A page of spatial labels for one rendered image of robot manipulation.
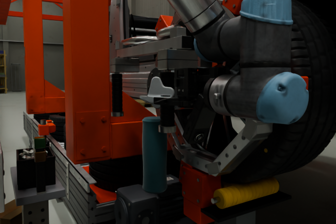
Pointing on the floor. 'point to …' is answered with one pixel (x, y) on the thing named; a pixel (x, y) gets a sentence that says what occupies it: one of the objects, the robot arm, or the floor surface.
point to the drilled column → (35, 213)
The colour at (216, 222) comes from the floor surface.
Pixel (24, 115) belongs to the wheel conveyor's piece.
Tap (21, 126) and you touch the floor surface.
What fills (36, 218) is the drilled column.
